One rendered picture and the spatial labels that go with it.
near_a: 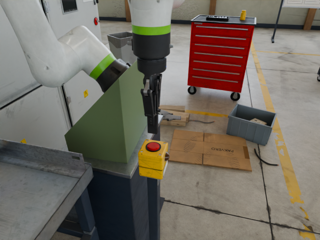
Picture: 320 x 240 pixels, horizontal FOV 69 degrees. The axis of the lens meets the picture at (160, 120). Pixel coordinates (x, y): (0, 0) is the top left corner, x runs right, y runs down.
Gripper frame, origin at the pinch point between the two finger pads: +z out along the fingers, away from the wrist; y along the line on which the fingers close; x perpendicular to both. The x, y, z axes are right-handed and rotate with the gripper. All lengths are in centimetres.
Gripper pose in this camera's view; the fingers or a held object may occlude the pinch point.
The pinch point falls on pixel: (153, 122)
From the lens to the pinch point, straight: 69.5
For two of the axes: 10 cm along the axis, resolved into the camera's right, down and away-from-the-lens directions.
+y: -2.5, 5.1, -8.2
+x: 9.7, 1.4, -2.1
